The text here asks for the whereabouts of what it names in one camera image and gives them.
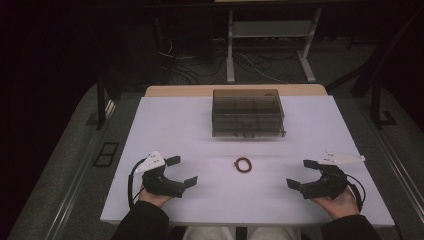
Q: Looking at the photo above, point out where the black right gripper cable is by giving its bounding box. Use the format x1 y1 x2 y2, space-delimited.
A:
345 173 367 213

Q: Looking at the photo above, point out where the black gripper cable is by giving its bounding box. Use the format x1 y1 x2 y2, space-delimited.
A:
345 173 367 213
127 158 148 210

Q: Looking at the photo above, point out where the black metal stand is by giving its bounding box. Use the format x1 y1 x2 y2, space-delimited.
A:
324 9 424 130
95 72 118 131

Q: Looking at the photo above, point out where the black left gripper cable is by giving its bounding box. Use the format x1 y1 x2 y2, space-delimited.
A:
127 158 148 210

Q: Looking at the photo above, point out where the tangle of floor cables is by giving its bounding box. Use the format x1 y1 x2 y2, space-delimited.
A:
155 34 288 85

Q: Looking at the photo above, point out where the person's left hand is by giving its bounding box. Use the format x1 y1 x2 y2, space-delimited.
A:
137 185 175 209

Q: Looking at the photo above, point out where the brown transparent drawer box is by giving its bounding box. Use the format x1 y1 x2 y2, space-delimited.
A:
211 88 287 139

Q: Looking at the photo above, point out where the person's right hand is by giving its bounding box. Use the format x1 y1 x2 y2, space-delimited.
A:
311 186 361 220

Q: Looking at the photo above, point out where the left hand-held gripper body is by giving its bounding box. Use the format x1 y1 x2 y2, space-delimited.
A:
134 150 187 199

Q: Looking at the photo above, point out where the black rectangular floor frame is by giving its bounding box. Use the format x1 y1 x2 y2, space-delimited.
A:
92 141 120 168

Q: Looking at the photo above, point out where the white metal stand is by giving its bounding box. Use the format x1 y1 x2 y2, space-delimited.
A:
225 7 323 84

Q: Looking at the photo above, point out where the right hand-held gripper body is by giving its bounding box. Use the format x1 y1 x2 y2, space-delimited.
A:
299 151 366 201

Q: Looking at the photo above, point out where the metal floor rail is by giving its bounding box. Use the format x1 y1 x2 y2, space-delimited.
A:
44 99 118 240
356 99 424 218

